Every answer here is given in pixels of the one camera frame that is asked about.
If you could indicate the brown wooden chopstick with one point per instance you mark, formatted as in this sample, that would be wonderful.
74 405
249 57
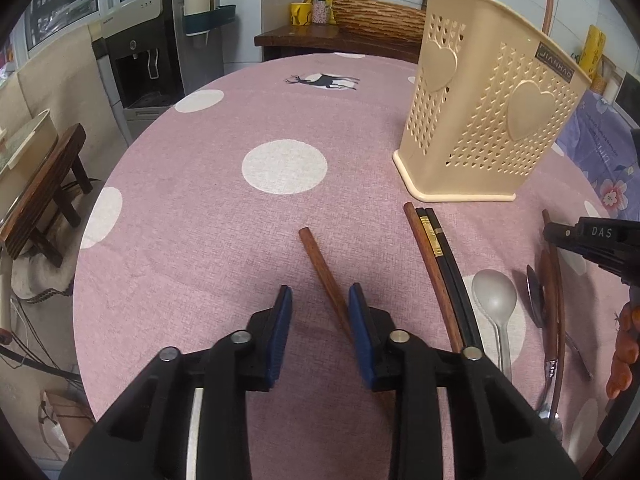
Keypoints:
560 305
320 265
425 255

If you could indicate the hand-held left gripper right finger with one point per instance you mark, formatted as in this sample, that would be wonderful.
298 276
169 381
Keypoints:
357 330

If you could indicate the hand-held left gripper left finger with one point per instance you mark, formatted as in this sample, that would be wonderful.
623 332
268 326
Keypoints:
282 330

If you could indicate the thin wooden stick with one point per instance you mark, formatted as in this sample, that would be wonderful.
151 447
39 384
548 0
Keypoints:
549 12

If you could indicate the black board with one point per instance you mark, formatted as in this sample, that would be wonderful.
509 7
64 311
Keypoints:
630 97

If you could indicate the pink polka dot tablecloth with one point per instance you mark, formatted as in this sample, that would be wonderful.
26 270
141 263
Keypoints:
200 240

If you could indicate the shiny dark metal spoon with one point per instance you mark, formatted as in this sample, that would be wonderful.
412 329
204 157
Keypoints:
534 295

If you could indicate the yellow mug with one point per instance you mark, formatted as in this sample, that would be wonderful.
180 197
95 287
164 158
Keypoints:
301 14

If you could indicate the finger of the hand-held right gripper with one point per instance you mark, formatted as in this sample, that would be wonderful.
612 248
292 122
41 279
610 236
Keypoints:
600 242

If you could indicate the blue floral cloth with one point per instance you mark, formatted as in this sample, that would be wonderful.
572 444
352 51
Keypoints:
607 160

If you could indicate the person's right hand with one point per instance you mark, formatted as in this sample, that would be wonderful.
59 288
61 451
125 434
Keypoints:
625 355

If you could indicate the window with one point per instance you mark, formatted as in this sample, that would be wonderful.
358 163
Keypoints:
60 0

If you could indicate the beige plastic utensil holder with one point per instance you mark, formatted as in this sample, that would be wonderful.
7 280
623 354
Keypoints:
465 125

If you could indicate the white fluffy cushion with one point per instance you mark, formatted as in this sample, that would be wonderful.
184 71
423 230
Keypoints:
42 280

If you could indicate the teal wall rack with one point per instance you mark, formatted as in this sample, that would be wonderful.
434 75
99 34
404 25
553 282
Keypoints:
210 20

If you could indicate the dark wooden side table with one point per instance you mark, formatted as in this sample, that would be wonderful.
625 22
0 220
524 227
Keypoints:
310 37

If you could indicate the water dispenser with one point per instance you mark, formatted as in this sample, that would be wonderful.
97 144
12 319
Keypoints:
145 75

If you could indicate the matte silver spoon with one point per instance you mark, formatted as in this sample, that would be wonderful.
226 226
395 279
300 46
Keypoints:
494 295

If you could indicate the black chopstick with gold band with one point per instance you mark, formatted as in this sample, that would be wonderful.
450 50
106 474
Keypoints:
451 262
441 266

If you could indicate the yellow packet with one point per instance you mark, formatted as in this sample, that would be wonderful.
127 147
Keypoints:
594 50

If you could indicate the beige cloth cover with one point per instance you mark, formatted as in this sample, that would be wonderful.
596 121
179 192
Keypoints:
60 80

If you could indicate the woven brown basket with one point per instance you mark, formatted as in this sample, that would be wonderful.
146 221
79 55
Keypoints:
380 17

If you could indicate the beige round container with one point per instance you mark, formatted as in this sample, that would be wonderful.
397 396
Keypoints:
25 145

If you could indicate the cardboard box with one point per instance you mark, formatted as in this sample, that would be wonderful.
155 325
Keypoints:
70 420

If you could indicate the round wooden stool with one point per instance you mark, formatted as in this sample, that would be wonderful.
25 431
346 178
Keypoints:
45 185

